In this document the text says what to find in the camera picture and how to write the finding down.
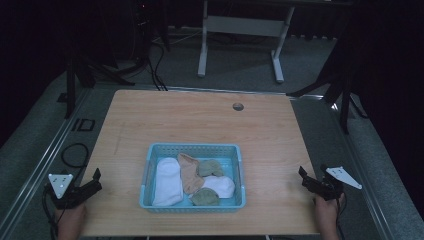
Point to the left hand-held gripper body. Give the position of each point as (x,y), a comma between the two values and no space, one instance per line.
(61,184)

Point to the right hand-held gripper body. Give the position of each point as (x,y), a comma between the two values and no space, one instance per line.
(328,188)

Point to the person's right hand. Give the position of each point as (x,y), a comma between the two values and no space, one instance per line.
(326,213)

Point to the person's left hand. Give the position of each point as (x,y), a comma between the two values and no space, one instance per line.
(71,218)

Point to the blue plastic basket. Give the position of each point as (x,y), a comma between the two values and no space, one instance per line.
(153,203)

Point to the long white sock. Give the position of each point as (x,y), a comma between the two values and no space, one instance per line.
(168,181)

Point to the short white sock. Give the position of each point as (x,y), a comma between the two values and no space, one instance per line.
(220,186)

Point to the black metal stand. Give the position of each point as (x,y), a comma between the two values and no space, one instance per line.
(345,96)

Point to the black tripod stand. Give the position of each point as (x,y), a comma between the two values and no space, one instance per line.
(70,86)

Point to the beige sock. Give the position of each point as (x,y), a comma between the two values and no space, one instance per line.
(190,175)

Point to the green sock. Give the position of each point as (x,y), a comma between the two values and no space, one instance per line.
(210,168)
(205,197)

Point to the metal floor rail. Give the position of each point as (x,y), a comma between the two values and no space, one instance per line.
(40,166)
(360,186)

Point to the white desk frame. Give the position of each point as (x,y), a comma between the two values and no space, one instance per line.
(246,26)

